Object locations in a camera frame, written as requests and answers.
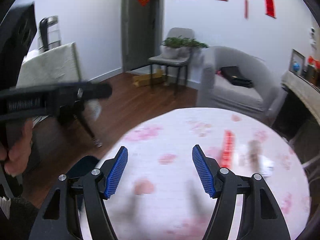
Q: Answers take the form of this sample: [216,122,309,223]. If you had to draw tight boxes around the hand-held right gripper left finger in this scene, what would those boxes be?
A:
[35,146,129,240]

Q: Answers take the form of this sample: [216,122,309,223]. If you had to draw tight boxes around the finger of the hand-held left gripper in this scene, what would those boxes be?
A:
[47,82,112,101]
[56,97,87,126]

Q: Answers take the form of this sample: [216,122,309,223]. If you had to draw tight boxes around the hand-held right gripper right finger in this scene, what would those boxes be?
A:
[192,144,292,240]

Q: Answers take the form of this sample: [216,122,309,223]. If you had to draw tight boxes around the red card package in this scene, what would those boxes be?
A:
[220,129,238,168]

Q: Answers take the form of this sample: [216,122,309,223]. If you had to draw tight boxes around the person's left forearm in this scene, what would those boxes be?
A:
[0,196,38,240]

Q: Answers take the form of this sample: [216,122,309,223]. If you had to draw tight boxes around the person's left hand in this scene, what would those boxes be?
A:
[0,119,34,177]

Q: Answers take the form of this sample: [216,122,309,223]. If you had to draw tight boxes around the dark side table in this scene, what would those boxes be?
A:
[72,112,103,148]

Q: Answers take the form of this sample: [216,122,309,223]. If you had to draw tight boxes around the dark blue chair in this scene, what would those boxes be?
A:
[66,155,99,212]

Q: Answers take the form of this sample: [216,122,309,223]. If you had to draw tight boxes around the side table with cloth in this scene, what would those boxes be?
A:
[16,42,102,120]

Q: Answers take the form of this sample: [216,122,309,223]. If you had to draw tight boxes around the glass electric kettle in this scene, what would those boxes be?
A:
[37,16,62,52]

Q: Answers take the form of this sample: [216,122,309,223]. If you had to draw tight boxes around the flat cardboard box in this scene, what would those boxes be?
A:
[132,69,165,87]

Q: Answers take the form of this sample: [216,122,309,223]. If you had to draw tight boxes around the round table with pink tablecloth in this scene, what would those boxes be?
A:
[80,107,312,240]

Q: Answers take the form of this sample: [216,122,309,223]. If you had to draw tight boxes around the grey door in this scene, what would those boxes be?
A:
[122,0,164,73]

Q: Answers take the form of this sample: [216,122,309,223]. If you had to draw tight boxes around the grey dining chair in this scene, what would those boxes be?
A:
[148,27,196,95]

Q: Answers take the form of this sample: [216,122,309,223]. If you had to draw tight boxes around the grey armchair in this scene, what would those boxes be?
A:
[197,46,288,123]

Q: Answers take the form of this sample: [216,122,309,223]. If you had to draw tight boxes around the black bag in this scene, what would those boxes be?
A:
[220,66,253,88]

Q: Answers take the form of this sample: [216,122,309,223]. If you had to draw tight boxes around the sideboard with beige cloth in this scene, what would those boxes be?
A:
[280,70,320,128]

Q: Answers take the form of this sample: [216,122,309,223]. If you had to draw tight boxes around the wooden speaker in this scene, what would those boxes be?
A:
[306,64,316,83]

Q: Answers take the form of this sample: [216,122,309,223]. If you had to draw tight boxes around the small red flags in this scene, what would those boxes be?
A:
[307,56,320,69]

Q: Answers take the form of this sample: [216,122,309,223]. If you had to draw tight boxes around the picture frame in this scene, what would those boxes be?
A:
[289,49,306,77]

